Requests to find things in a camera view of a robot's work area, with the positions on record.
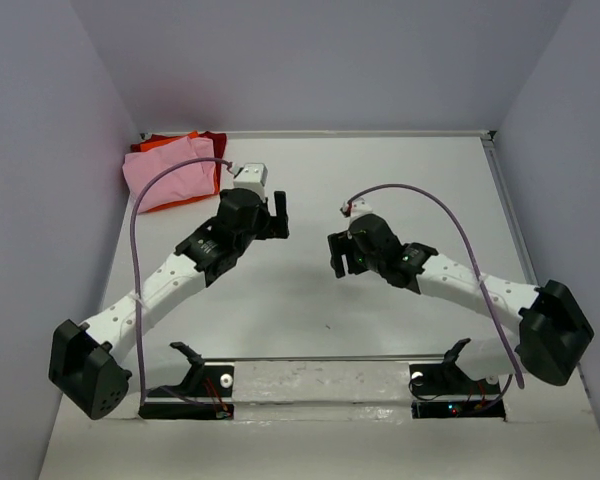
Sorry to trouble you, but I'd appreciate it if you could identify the pink t shirt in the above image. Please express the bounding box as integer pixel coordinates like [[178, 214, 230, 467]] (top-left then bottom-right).
[[122, 136, 222, 213]]

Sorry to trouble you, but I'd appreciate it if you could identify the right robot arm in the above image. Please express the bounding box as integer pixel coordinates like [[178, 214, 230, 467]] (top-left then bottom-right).
[[327, 213, 594, 392]]

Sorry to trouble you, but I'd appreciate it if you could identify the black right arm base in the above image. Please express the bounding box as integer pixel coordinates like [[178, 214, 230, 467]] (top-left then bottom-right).
[[408, 339, 506, 420]]

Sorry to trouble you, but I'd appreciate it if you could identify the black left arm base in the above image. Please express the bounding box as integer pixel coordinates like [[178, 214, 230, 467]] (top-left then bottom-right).
[[138, 342, 235, 421]]

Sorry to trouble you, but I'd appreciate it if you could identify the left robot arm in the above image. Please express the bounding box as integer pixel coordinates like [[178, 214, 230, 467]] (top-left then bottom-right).
[[48, 188, 289, 420]]

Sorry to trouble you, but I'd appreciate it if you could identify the orange folded t shirt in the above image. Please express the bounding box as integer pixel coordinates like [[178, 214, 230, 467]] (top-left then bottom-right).
[[140, 137, 222, 213]]

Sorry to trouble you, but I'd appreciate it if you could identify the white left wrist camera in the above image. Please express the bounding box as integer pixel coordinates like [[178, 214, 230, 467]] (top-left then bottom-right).
[[233, 163, 268, 201]]

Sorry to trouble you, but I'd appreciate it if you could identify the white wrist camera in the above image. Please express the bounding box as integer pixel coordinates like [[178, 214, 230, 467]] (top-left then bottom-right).
[[340, 198, 373, 221], [233, 163, 268, 201]]

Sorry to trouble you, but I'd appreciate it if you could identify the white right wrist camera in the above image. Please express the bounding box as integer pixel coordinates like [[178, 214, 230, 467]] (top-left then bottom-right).
[[340, 198, 373, 221]]

